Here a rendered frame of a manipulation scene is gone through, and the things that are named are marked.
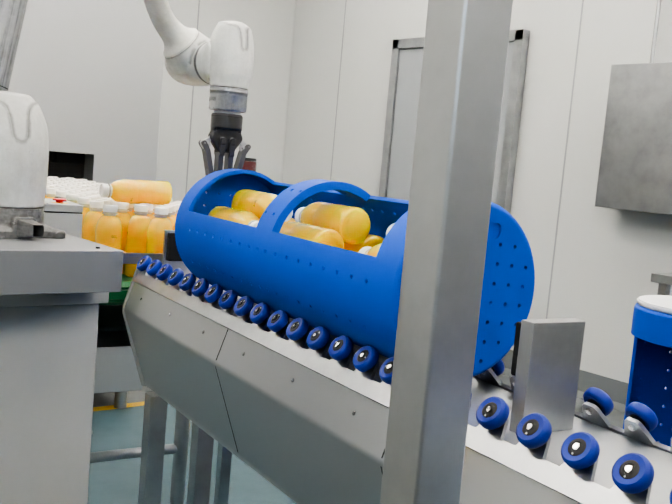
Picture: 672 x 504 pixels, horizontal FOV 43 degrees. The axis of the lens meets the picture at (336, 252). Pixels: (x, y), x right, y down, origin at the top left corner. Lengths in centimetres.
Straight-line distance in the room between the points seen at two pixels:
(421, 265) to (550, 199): 474
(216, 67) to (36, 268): 72
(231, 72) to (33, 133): 52
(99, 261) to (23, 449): 40
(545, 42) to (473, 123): 491
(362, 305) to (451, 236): 52
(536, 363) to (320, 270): 42
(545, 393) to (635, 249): 404
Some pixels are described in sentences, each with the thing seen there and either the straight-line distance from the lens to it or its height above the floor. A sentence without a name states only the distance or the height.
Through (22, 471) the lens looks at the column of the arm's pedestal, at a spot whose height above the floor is 64.
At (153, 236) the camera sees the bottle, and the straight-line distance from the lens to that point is 242.
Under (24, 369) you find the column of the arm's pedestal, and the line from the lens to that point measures 171.
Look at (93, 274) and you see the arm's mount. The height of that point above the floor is 103.
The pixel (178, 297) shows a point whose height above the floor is 92.
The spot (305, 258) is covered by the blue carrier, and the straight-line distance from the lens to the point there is 147.
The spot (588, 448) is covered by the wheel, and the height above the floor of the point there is 97.
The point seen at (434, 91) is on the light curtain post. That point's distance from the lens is 85.
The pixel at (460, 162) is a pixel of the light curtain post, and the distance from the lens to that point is 83.
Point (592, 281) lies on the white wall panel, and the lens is 539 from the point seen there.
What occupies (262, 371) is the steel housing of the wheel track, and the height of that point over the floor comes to 87.
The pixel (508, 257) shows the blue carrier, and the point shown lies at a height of 115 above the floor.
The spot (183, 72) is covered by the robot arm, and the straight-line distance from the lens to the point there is 215.
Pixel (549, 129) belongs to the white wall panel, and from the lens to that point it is 562.
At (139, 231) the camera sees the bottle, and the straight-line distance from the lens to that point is 246.
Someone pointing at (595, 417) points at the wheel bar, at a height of 94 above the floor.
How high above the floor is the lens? 127
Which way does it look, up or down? 6 degrees down
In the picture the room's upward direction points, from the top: 5 degrees clockwise
